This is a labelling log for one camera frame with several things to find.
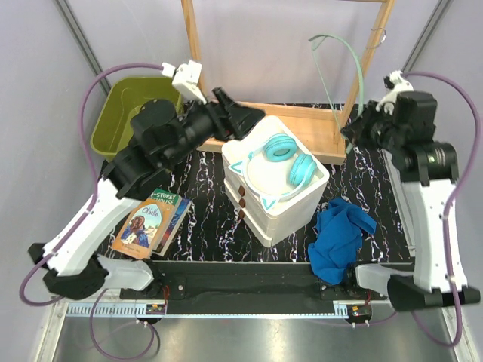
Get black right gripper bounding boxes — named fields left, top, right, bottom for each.
left=341, top=100, right=405, bottom=153

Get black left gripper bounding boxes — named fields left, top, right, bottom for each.
left=164, top=86, right=266, bottom=167

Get blue tank top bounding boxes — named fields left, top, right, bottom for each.
left=308, top=198, right=377, bottom=285

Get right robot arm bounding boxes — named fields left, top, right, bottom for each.
left=341, top=90, right=481, bottom=311

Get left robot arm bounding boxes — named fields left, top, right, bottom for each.
left=29, top=87, right=266, bottom=300

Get wooden clothes rack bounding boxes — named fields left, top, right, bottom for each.
left=180, top=0, right=397, bottom=166

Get teal cat ear headphones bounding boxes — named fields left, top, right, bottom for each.
left=228, top=133, right=318, bottom=212

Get white stacked storage box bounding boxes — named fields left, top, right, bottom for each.
left=222, top=115, right=329, bottom=247

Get blue cover book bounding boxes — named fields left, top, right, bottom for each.
left=152, top=198, right=192, bottom=257

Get green storey house book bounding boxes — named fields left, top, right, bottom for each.
left=151, top=188, right=181, bottom=253

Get olive green plastic bin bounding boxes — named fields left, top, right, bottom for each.
left=90, top=77, right=183, bottom=162

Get orange Othello book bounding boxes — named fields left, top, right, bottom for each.
left=112, top=198, right=175, bottom=259

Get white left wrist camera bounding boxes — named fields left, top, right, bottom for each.
left=161, top=60, right=207, bottom=105

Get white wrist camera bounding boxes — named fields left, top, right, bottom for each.
left=376, top=70, right=414, bottom=115
left=161, top=60, right=207, bottom=105

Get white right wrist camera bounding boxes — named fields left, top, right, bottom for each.
left=376, top=70, right=414, bottom=115

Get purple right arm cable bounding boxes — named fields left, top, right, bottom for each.
left=399, top=71, right=483, bottom=347

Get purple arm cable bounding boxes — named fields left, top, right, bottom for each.
left=19, top=62, right=178, bottom=359
left=399, top=71, right=483, bottom=347

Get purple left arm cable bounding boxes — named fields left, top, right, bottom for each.
left=19, top=62, right=178, bottom=359

